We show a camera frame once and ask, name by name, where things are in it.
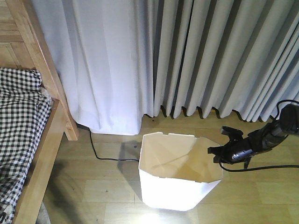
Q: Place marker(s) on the light grey pleated curtain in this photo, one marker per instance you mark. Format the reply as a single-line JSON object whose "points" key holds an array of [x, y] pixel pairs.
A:
{"points": [[228, 55]]}

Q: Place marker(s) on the wooden bed frame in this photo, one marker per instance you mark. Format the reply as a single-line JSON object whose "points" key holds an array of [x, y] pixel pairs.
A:
{"points": [[23, 46]]}

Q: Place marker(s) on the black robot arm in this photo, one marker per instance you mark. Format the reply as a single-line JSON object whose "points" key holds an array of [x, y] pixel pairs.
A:
{"points": [[271, 135]]}

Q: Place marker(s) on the black white checkered bedding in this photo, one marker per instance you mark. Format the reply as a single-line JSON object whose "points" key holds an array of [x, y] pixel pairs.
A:
{"points": [[24, 112]]}

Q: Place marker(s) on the white sheer curtain panel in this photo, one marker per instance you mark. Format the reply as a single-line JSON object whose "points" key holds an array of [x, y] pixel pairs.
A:
{"points": [[103, 53]]}

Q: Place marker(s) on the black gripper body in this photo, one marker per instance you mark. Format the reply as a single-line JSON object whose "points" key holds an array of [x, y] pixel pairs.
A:
{"points": [[236, 150]]}

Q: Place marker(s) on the white plastic trash bin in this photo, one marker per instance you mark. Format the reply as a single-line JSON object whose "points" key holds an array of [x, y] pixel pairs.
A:
{"points": [[176, 172]]}

